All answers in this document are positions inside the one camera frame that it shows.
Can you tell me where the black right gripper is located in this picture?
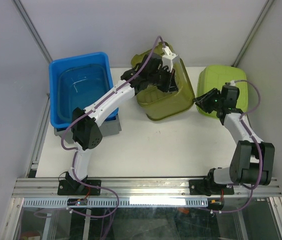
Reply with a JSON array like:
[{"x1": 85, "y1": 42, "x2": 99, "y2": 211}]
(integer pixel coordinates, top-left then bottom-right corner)
[{"x1": 192, "y1": 87, "x2": 223, "y2": 113}]

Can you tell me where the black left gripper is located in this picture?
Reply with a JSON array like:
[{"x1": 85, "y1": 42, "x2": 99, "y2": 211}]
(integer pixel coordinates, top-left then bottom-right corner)
[{"x1": 148, "y1": 66, "x2": 179, "y2": 93}]

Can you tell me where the olive green slotted basket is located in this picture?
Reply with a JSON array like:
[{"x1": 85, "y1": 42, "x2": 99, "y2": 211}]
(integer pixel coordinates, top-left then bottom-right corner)
[{"x1": 130, "y1": 43, "x2": 195, "y2": 121}]

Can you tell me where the bright green plastic tub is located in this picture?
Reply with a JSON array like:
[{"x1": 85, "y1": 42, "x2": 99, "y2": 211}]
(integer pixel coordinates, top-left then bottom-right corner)
[{"x1": 195, "y1": 64, "x2": 250, "y2": 121}]

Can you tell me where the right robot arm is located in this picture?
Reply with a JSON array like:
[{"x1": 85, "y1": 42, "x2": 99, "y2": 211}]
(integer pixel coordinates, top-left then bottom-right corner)
[{"x1": 193, "y1": 83, "x2": 275, "y2": 196}]

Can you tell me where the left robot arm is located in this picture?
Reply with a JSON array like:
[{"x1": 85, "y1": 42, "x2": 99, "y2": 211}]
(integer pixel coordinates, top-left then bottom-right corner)
[{"x1": 58, "y1": 53, "x2": 180, "y2": 195}]

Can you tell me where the clear container inside bin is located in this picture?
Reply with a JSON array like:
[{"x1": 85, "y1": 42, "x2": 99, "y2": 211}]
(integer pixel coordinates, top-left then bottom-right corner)
[{"x1": 56, "y1": 63, "x2": 113, "y2": 124}]

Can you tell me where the grey plastic crate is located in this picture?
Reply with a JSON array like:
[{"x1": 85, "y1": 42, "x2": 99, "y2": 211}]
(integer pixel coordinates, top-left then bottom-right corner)
[{"x1": 53, "y1": 114, "x2": 122, "y2": 137}]

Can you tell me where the blue plastic bin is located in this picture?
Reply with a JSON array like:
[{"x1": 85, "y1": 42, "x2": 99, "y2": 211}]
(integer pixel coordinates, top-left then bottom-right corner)
[{"x1": 48, "y1": 52, "x2": 114, "y2": 129}]

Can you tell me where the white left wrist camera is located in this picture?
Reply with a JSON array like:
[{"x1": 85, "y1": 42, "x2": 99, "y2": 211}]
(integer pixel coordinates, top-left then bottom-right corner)
[{"x1": 161, "y1": 45, "x2": 180, "y2": 72}]

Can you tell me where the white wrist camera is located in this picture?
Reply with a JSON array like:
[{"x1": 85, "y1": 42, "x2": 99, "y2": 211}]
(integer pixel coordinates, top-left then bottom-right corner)
[
  {"x1": 225, "y1": 80, "x2": 239, "y2": 87},
  {"x1": 161, "y1": 45, "x2": 180, "y2": 72}
]

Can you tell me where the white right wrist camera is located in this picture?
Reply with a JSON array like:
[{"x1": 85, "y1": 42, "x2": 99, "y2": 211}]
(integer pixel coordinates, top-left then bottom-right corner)
[{"x1": 225, "y1": 80, "x2": 239, "y2": 87}]

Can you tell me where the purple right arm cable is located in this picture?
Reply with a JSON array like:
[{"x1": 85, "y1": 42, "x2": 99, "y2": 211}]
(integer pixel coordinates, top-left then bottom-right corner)
[{"x1": 209, "y1": 79, "x2": 264, "y2": 215}]

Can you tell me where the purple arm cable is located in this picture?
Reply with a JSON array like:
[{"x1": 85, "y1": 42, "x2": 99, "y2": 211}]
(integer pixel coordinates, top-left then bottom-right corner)
[
  {"x1": 209, "y1": 79, "x2": 264, "y2": 215},
  {"x1": 60, "y1": 35, "x2": 166, "y2": 216}
]

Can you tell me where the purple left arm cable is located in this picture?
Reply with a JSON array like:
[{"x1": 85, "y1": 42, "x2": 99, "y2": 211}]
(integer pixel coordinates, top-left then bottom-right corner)
[{"x1": 60, "y1": 35, "x2": 166, "y2": 216}]

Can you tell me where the aluminium rail frame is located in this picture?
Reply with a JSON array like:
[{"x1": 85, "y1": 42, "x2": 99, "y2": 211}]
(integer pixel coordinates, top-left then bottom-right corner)
[{"x1": 12, "y1": 93, "x2": 281, "y2": 201}]

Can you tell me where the white slotted cable duct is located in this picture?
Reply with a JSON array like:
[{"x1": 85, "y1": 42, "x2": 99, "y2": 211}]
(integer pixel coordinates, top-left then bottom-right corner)
[{"x1": 23, "y1": 196, "x2": 208, "y2": 208}]

